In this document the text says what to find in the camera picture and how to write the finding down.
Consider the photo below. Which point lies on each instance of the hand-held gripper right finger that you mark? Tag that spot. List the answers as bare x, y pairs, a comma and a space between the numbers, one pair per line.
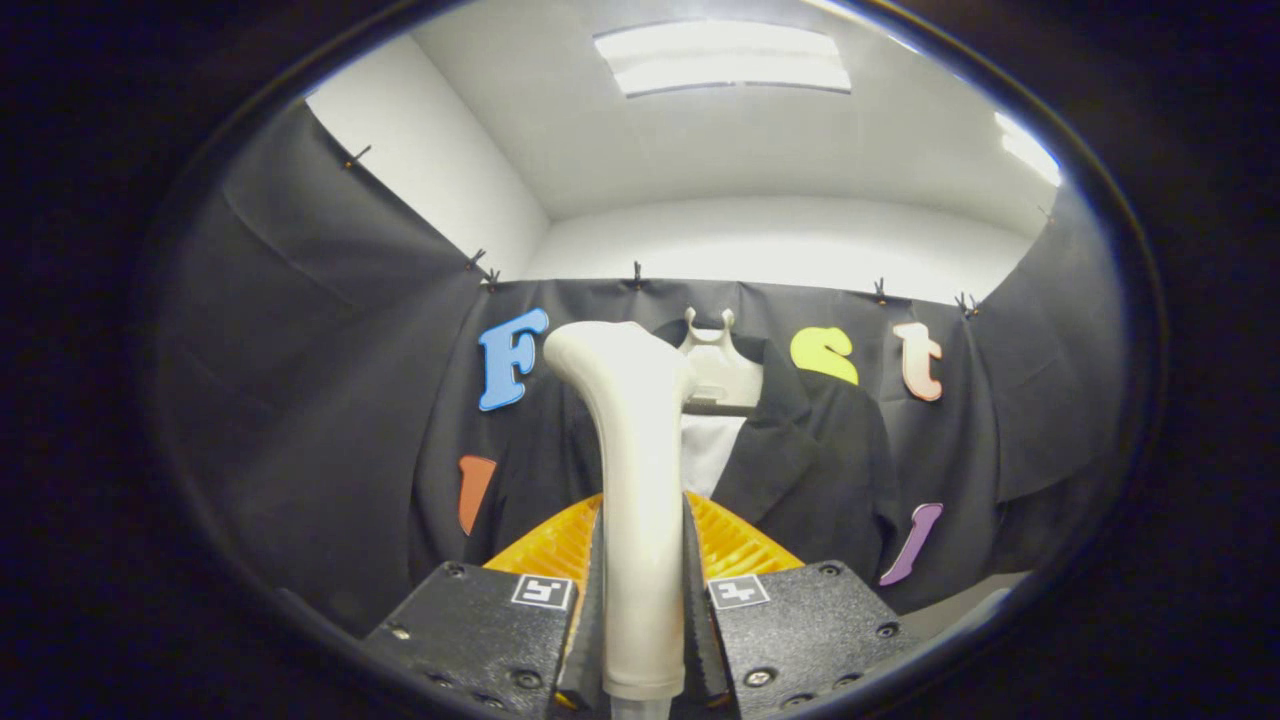
700, 640

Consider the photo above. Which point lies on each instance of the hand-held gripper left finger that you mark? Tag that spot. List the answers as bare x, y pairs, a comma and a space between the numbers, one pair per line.
592, 650

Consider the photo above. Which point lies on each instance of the white garment steamer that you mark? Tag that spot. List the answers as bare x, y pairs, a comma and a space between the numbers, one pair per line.
640, 500

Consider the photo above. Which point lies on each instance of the black suit jacket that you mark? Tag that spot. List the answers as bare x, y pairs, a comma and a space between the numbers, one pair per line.
820, 470

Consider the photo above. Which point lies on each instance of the grey cabinet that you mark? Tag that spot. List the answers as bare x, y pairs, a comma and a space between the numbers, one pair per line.
960, 605

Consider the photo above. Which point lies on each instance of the row of black cloth clips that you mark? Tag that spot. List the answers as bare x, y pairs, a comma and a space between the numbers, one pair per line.
636, 275

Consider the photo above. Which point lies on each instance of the black backdrop cloth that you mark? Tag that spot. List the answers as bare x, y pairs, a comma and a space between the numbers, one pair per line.
300, 400

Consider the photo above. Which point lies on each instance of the small ceiling light panel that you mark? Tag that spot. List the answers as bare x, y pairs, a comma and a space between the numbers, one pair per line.
1030, 150

